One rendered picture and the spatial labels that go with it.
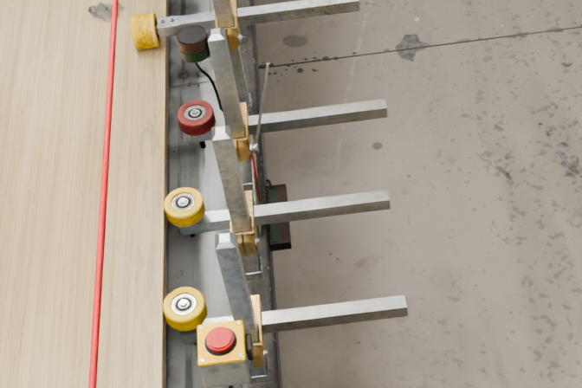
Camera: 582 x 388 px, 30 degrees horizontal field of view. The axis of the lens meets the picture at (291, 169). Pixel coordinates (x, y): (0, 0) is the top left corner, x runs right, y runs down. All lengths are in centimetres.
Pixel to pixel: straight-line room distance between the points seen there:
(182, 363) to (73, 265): 33
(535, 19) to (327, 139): 89
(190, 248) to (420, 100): 135
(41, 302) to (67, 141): 42
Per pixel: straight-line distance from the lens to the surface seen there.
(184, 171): 265
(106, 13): 267
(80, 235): 221
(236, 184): 208
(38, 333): 210
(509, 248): 321
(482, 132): 351
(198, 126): 234
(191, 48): 215
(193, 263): 246
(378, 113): 239
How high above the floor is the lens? 256
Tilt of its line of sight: 48 degrees down
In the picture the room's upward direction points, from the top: 9 degrees counter-clockwise
